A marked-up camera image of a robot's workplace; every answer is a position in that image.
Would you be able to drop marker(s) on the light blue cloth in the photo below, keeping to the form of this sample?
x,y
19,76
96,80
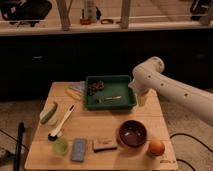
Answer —
x,y
78,86

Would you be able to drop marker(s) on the small green cup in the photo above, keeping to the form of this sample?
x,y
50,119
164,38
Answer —
x,y
60,146

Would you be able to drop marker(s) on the orange fruit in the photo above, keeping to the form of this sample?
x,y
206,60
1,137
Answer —
x,y
156,148

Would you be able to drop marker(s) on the wooden block eraser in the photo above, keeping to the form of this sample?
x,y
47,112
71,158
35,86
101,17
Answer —
x,y
103,144

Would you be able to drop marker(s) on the dark grape bunch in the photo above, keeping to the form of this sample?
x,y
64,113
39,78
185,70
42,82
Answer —
x,y
94,87

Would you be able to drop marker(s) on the white bottle on shelf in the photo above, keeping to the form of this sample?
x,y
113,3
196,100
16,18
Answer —
x,y
91,11

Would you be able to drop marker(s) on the green plastic tray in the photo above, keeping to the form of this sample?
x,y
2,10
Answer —
x,y
114,85

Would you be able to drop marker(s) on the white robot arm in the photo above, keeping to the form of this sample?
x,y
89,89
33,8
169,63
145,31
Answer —
x,y
148,74

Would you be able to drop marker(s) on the silver fork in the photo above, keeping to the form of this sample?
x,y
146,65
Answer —
x,y
102,100

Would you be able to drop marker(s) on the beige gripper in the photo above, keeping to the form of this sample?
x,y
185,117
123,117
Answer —
x,y
142,99

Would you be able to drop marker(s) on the blue sponge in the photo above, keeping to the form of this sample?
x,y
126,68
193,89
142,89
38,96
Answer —
x,y
78,149

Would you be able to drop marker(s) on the brown wooden bowl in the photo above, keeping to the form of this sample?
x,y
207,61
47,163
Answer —
x,y
132,134

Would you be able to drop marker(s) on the white dish brush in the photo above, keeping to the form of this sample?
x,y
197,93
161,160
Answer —
x,y
54,133

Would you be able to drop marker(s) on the yellow banana pieces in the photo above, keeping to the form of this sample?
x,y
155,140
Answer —
x,y
75,95

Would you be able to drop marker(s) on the black pole stand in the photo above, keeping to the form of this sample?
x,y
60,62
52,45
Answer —
x,y
17,158

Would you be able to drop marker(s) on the black bag on shelf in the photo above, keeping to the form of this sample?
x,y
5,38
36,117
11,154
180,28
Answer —
x,y
29,12

